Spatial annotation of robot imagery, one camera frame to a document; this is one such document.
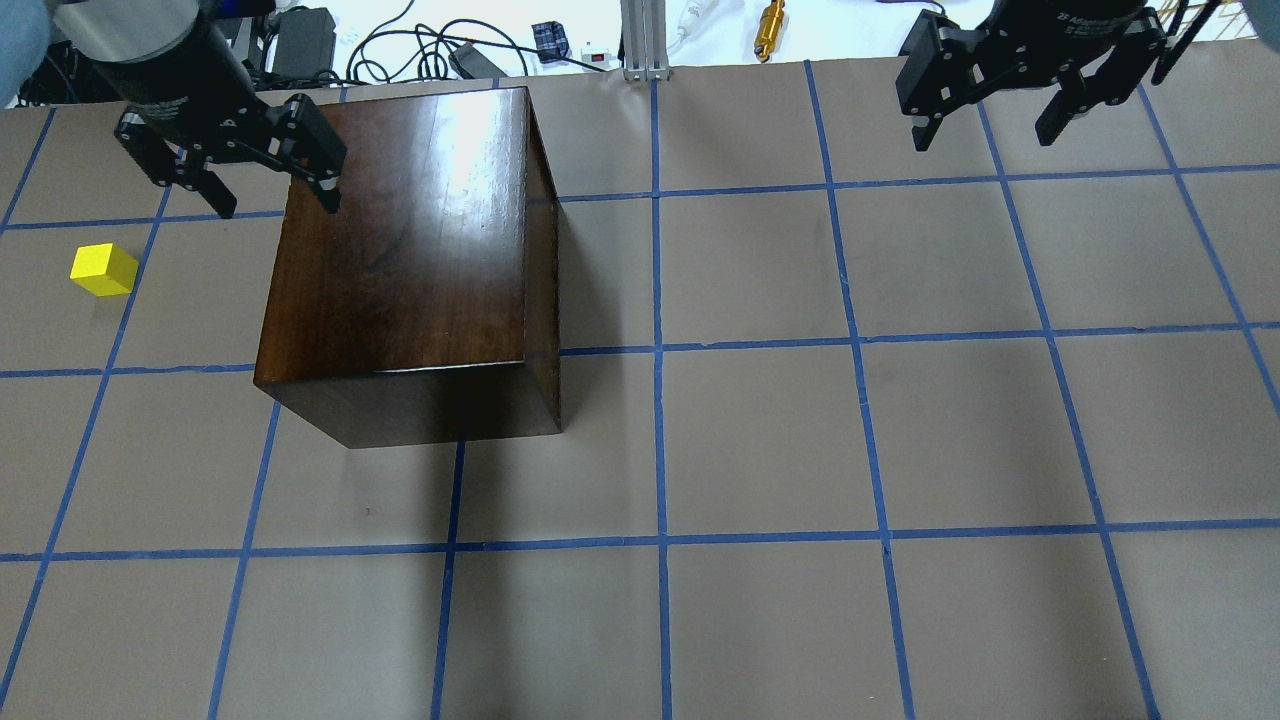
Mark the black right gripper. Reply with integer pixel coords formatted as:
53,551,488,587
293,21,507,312
895,1,1167,152

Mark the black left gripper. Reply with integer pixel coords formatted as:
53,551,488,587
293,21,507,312
88,15,347,219

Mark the yellow cube block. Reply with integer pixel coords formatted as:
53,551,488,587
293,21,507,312
69,243,140,297

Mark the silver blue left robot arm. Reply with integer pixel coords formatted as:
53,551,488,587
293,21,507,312
3,1,347,218

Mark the dark wooden drawer box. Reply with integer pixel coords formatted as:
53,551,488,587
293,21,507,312
253,86,562,448

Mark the black laptop charger brick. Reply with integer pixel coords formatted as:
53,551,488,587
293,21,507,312
269,6,337,79

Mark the brass cylinder tool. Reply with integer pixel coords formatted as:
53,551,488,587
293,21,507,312
751,0,785,64

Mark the aluminium frame post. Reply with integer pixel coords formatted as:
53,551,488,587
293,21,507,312
620,0,669,83

